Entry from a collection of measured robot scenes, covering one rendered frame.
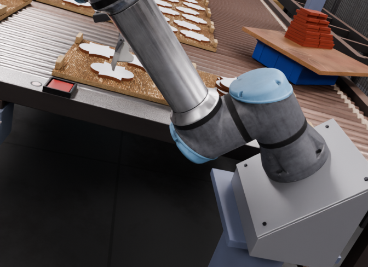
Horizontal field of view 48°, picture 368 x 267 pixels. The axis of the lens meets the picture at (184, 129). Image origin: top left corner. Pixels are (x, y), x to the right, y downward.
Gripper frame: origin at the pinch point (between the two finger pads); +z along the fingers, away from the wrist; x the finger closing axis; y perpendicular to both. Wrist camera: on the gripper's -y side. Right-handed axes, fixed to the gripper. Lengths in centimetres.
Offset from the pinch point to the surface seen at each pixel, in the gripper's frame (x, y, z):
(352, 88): 54, 105, -5
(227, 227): -53, 36, 8
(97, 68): -1.4, -4.2, 2.9
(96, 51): 13.2, -7.3, 3.1
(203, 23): 103, 36, 1
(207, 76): 21.8, 33.3, 1.4
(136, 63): 12.0, 6.6, 2.2
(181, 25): 83, 23, 1
